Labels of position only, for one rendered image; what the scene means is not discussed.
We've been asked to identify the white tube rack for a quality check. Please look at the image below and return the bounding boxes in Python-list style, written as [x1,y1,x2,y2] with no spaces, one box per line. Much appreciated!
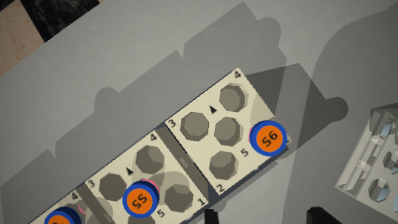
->
[335,109,398,222]

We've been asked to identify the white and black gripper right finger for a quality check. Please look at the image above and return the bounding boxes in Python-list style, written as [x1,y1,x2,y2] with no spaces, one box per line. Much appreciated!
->
[306,207,342,224]

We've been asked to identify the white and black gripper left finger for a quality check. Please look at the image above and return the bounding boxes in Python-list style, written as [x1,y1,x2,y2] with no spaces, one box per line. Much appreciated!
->
[204,209,219,224]

